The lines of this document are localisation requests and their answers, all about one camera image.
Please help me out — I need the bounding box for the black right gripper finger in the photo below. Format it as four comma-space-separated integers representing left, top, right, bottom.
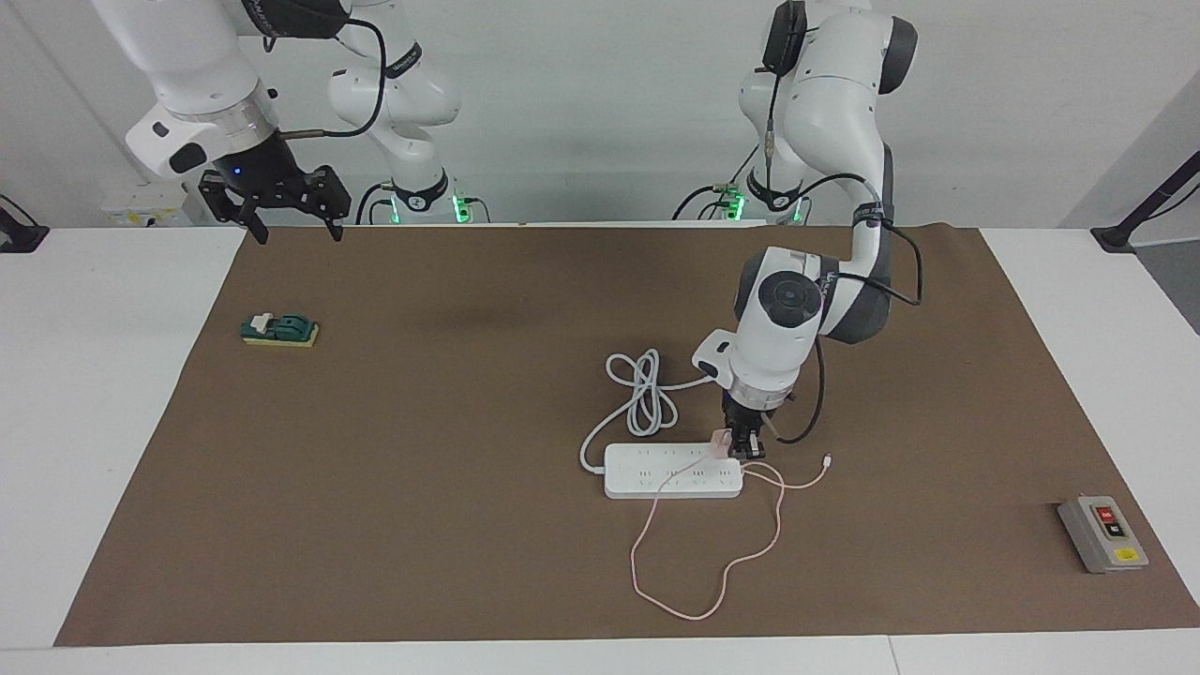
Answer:
300, 167, 353, 243
200, 178, 271, 247

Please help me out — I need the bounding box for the pink charging cable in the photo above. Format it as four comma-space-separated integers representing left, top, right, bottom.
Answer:
630, 452, 833, 622

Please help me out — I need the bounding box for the white power strip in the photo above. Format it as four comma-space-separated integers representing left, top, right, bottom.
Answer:
603, 442, 744, 500

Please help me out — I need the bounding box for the black clamp stand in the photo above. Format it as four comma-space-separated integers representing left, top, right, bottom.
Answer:
1090, 150, 1200, 254
0, 195, 50, 254

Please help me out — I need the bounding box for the brown table mat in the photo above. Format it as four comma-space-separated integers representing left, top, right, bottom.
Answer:
53, 223, 1200, 648

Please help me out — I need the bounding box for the black base cable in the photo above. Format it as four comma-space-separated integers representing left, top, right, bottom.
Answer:
356, 181, 397, 226
673, 181, 743, 223

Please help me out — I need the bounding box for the white wall outlet box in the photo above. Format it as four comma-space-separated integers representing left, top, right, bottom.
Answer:
103, 183, 203, 228

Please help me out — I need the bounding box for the white power strip cord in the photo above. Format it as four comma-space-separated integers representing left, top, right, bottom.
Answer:
578, 349, 735, 474

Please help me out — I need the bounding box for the green knife switch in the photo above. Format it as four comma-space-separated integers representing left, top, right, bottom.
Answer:
240, 312, 321, 349

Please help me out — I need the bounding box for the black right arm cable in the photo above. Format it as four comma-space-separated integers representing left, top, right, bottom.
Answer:
265, 19, 387, 142

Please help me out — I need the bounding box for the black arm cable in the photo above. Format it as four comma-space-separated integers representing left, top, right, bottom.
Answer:
761, 37, 924, 446
265, 19, 387, 142

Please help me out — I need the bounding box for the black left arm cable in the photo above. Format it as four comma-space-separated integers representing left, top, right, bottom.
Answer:
761, 37, 924, 446

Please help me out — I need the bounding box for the grey on-off switch box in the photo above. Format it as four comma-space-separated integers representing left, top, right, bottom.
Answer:
1057, 495, 1150, 575

